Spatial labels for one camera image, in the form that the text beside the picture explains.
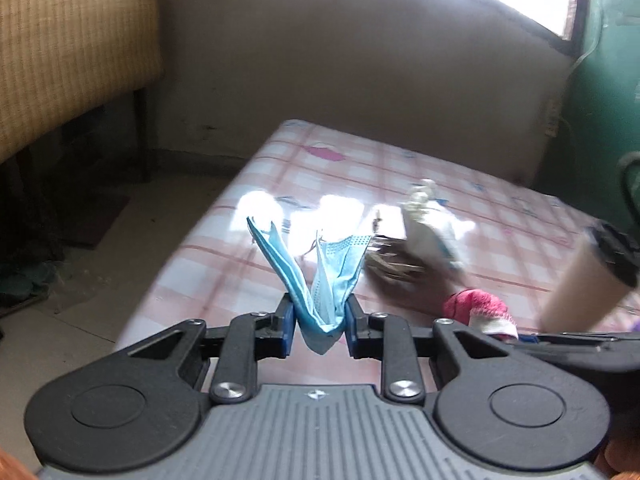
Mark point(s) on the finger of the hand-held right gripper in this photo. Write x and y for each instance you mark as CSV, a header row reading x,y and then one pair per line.
x,y
575,347

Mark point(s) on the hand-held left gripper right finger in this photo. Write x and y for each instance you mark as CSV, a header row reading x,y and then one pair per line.
x,y
350,329

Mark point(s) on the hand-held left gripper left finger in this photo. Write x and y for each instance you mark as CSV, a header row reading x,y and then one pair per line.
x,y
287,327

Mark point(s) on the blue face mask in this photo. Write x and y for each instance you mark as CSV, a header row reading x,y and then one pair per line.
x,y
325,280

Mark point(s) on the paper cup with black lid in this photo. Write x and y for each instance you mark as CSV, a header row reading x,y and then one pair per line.
x,y
580,285

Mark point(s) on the pink and white sock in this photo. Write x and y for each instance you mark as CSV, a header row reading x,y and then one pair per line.
x,y
475,307

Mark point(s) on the table with checked pink cloth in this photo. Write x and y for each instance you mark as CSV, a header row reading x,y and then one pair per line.
x,y
400,170

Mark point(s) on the green wooden cabinet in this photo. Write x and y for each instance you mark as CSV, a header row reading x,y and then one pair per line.
x,y
600,110

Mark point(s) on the dark green cloth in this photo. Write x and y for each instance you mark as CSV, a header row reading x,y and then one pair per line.
x,y
25,282

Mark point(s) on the yellow wicker sofa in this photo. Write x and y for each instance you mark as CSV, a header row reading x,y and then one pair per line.
x,y
75,35

